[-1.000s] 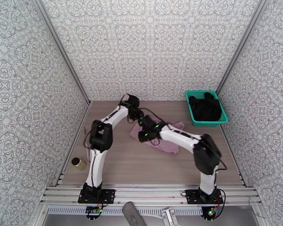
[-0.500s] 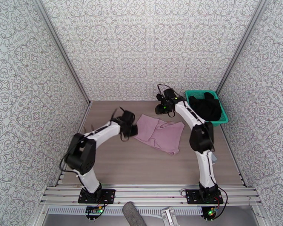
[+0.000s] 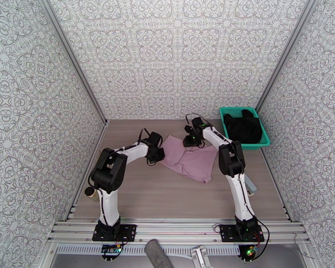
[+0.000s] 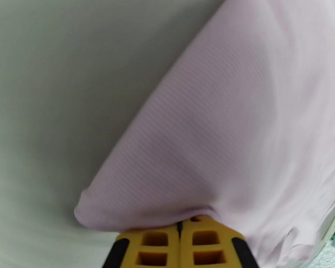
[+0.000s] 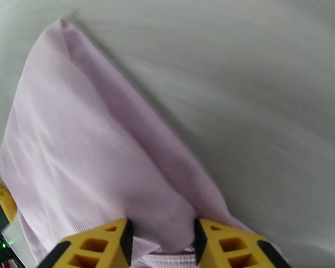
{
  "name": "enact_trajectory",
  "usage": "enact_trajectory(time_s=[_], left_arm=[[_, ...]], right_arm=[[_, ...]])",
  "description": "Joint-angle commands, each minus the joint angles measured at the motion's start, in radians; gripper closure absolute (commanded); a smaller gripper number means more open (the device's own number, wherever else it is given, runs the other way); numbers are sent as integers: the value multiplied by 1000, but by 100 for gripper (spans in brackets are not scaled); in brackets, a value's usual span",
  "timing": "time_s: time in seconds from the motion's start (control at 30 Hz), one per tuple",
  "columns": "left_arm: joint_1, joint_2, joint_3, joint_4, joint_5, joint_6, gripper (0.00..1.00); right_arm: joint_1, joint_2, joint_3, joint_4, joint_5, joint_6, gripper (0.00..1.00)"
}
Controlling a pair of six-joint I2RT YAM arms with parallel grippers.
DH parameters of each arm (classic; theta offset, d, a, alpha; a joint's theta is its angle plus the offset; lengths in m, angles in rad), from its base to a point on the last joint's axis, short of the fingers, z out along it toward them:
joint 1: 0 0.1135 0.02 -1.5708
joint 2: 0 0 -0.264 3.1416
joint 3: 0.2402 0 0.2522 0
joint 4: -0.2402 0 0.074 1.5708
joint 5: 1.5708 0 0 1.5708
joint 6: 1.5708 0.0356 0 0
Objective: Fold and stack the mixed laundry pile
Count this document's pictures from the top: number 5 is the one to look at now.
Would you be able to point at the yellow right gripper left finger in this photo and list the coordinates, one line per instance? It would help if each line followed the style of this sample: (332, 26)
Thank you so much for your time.
(72, 249)

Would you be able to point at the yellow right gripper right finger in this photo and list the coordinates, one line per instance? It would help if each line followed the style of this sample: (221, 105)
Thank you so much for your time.
(237, 247)

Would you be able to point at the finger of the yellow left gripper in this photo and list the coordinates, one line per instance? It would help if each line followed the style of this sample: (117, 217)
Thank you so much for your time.
(1, 196)

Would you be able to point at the pink ribbed garment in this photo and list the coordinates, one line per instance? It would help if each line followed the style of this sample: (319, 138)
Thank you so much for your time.
(86, 150)

